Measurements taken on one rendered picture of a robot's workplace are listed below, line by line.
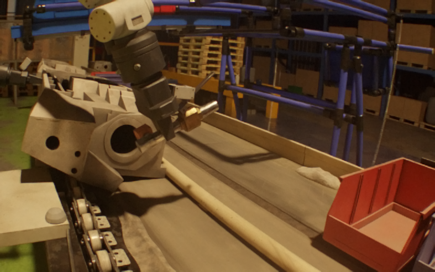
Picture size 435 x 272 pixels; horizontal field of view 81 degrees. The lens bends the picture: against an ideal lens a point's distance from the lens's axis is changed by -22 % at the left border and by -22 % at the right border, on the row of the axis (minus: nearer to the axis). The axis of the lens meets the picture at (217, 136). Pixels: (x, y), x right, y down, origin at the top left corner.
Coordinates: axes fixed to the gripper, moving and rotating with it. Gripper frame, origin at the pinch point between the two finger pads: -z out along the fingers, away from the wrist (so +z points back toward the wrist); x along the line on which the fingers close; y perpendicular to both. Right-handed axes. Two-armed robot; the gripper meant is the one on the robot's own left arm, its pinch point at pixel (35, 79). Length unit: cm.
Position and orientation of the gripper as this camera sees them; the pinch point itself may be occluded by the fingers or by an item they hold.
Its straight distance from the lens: 119.4
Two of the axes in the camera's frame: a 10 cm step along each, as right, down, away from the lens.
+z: -8.1, -1.1, -5.7
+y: 2.3, -9.6, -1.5
